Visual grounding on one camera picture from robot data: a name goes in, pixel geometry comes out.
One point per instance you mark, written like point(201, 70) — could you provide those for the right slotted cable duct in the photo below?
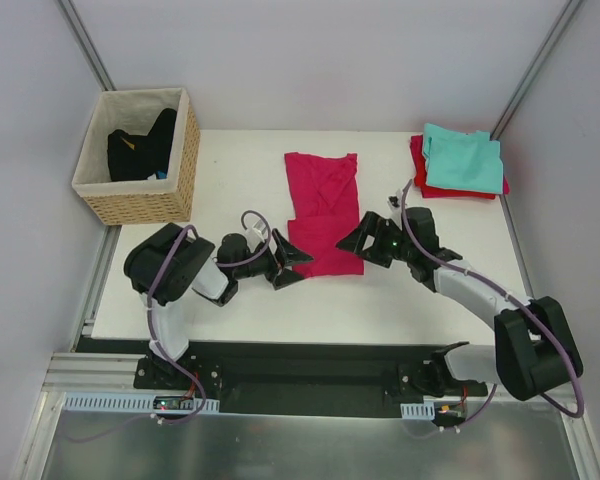
point(424, 411)

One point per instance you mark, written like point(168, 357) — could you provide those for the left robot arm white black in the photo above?
point(172, 262)

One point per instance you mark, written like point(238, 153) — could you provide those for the slotted cable duct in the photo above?
point(138, 403)
point(424, 411)

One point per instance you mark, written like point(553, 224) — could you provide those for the left slotted cable duct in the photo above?
point(138, 403)

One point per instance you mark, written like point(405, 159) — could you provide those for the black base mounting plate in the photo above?
point(360, 381)

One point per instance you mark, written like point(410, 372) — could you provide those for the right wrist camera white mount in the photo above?
point(396, 206)

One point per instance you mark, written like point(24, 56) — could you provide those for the black t shirt in basket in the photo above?
point(142, 157)

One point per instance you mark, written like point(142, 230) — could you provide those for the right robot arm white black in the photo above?
point(534, 350)

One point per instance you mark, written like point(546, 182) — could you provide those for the aluminium corner post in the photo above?
point(563, 21)
point(85, 43)

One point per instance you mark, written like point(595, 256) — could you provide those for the left aluminium corner post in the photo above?
point(85, 43)

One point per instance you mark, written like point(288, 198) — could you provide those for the red t shirt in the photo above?
point(415, 145)

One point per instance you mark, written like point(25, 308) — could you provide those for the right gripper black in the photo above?
point(385, 240)

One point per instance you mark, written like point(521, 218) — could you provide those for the teal t shirt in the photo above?
point(461, 161)

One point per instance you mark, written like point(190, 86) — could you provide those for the wicker basket with cloth liner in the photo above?
point(139, 201)

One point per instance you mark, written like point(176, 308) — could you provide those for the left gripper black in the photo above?
point(275, 259)

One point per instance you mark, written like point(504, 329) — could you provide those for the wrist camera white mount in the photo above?
point(256, 235)
point(396, 206)

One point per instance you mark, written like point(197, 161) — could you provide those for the right aluminium corner post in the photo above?
point(563, 21)

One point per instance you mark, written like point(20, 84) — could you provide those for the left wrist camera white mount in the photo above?
point(256, 235)

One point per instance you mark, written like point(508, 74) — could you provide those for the pink t shirt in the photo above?
point(325, 199)

